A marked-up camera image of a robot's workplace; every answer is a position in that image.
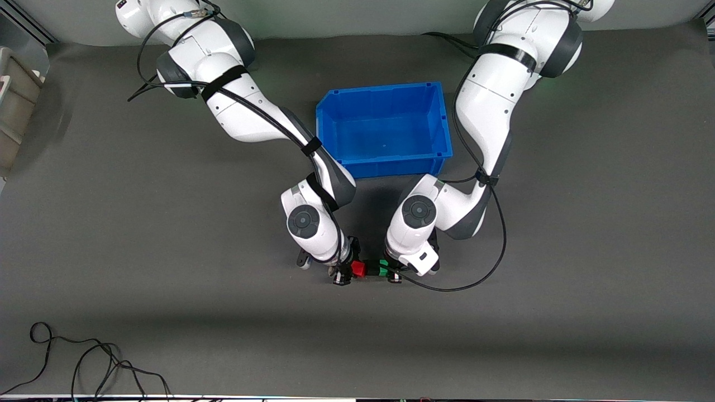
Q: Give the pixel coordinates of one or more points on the aluminium frame rail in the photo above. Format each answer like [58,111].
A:
[28,25]

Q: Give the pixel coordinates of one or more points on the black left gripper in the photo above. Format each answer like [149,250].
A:
[394,273]

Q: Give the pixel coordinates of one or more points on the small black cube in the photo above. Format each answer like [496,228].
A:
[372,270]

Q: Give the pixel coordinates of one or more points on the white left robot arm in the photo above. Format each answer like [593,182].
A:
[491,100]

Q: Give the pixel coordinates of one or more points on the small green cube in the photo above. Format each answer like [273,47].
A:
[384,269]

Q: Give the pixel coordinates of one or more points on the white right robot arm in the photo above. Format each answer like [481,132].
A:
[246,111]

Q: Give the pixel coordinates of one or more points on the small red cube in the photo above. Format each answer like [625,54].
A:
[358,270]

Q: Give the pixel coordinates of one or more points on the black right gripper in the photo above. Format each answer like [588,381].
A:
[342,271]

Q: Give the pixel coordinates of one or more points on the beige cardboard box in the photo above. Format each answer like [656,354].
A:
[17,106]

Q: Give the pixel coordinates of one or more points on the blue plastic storage bin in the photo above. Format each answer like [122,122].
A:
[385,134]

